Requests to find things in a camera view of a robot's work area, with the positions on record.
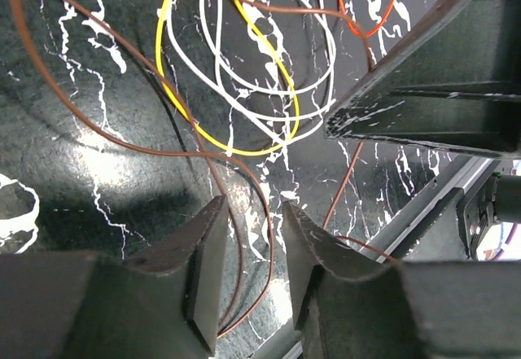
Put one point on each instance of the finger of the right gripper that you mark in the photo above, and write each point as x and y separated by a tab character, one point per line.
451	84

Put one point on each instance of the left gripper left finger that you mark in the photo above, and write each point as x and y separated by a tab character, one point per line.
163	302

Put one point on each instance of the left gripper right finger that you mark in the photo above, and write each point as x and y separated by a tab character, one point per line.
346	305

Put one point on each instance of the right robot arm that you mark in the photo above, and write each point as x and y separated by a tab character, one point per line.
455	209

